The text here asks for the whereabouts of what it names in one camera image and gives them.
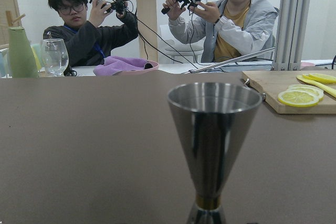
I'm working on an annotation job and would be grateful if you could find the steel jigger measuring cup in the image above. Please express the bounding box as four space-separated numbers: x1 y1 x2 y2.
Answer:
167 82 262 223

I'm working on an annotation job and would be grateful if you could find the green cup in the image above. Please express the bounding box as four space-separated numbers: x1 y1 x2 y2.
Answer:
8 26 39 78

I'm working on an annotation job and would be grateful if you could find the pink bowl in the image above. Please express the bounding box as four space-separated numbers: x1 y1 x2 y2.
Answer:
115 61 159 76

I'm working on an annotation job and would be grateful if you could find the purple cloth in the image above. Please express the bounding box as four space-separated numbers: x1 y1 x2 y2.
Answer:
93 56 148 76

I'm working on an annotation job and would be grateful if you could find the long metal grabber tool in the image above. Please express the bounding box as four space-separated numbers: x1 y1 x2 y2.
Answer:
184 47 275 74

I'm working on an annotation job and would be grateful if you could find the person in dark sweater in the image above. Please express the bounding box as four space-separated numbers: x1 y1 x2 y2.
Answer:
43 0 138 67

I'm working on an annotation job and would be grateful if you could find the person in grey jacket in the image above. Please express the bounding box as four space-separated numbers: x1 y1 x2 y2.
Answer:
163 0 279 63

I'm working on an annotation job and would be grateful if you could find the wooden cutting board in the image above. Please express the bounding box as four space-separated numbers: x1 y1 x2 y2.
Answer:
241 70 336 115

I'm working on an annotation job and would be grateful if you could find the wine glass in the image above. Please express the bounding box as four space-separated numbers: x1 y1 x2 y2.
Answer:
40 38 69 77

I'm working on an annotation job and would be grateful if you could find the lemon slice front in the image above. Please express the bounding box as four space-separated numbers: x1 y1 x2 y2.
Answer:
278 90 319 108

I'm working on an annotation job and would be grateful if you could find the lemon slice top pair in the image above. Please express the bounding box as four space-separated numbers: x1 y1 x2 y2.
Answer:
302 73 336 84

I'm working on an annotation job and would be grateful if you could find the yellow plastic knife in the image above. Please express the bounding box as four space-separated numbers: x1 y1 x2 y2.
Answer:
296 75 336 97

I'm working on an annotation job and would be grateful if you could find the aluminium frame post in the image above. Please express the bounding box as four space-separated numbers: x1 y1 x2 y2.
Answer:
271 0 310 71

